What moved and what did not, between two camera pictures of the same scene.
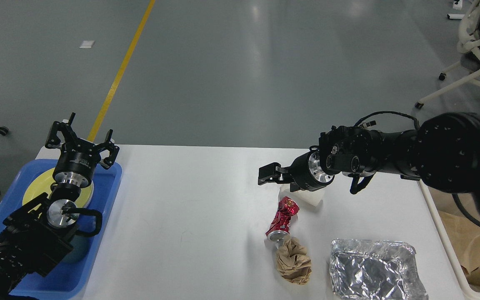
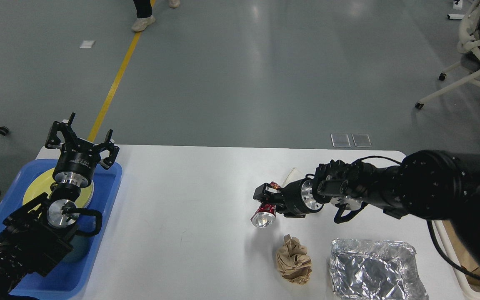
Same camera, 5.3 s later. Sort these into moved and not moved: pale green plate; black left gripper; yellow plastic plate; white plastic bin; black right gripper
Moved: black right gripper
Not moved: yellow plastic plate; black left gripper; pale green plate; white plastic bin
